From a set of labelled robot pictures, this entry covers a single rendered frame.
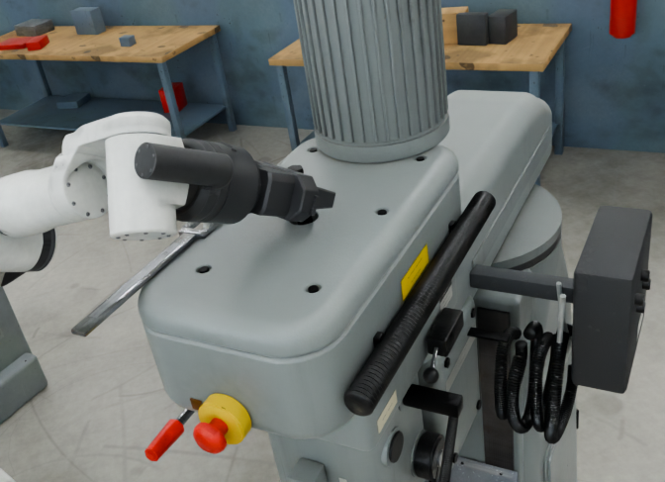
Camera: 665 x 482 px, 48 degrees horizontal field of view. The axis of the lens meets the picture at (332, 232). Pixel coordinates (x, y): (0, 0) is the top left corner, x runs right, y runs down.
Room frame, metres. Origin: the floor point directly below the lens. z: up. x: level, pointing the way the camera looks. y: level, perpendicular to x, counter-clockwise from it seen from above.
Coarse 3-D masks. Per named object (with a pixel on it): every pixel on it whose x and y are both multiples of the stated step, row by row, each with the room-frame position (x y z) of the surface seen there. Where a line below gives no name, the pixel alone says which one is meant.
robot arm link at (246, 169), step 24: (216, 144) 0.75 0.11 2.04; (240, 168) 0.73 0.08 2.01; (264, 168) 0.77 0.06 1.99; (240, 192) 0.72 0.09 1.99; (264, 192) 0.75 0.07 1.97; (288, 192) 0.76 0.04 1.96; (312, 192) 0.76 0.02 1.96; (216, 216) 0.71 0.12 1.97; (240, 216) 0.73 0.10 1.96; (288, 216) 0.76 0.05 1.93
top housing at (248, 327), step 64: (384, 192) 0.86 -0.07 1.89; (448, 192) 0.91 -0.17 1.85; (192, 256) 0.78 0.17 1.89; (256, 256) 0.75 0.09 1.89; (320, 256) 0.73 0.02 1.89; (384, 256) 0.73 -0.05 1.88; (192, 320) 0.66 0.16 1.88; (256, 320) 0.63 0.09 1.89; (320, 320) 0.62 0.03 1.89; (384, 320) 0.70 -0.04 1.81; (192, 384) 0.67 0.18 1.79; (256, 384) 0.62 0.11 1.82; (320, 384) 0.60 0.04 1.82
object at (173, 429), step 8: (184, 416) 0.71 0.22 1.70; (168, 424) 0.69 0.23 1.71; (176, 424) 0.69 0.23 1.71; (160, 432) 0.68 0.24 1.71; (168, 432) 0.68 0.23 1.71; (176, 432) 0.69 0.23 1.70; (152, 440) 0.67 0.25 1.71; (160, 440) 0.67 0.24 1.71; (168, 440) 0.67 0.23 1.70; (152, 448) 0.66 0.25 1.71; (160, 448) 0.66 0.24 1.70; (152, 456) 0.65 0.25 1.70; (160, 456) 0.66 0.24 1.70
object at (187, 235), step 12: (192, 228) 0.84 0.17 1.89; (204, 228) 0.83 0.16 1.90; (216, 228) 0.84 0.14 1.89; (180, 240) 0.81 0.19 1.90; (192, 240) 0.81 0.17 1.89; (168, 252) 0.78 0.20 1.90; (156, 264) 0.76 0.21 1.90; (144, 276) 0.74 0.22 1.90; (120, 288) 0.72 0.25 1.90; (132, 288) 0.72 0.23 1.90; (108, 300) 0.70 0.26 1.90; (120, 300) 0.70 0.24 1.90; (96, 312) 0.68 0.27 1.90; (108, 312) 0.68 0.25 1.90; (84, 324) 0.66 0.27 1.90; (96, 324) 0.66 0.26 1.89; (84, 336) 0.65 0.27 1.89
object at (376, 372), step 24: (480, 192) 0.97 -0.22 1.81; (480, 216) 0.91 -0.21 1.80; (456, 240) 0.85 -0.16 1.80; (432, 264) 0.80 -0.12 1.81; (456, 264) 0.81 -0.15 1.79; (432, 288) 0.76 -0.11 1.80; (408, 312) 0.71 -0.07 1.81; (384, 336) 0.68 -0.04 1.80; (408, 336) 0.68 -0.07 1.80; (384, 360) 0.64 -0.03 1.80; (360, 384) 0.60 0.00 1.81; (384, 384) 0.61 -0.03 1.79; (360, 408) 0.59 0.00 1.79
